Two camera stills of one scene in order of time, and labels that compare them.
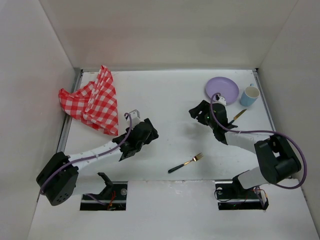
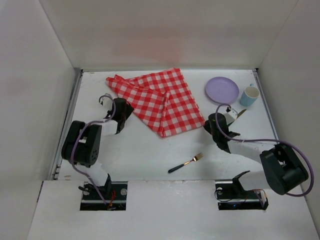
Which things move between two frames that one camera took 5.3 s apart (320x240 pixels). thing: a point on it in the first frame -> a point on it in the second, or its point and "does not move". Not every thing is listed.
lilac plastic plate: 228,88 does not move
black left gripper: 149,130 -> 125,113
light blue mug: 250,95 does not move
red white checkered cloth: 95,102 -> 163,98
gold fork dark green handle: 195,158 does not move
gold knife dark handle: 238,115 does not move
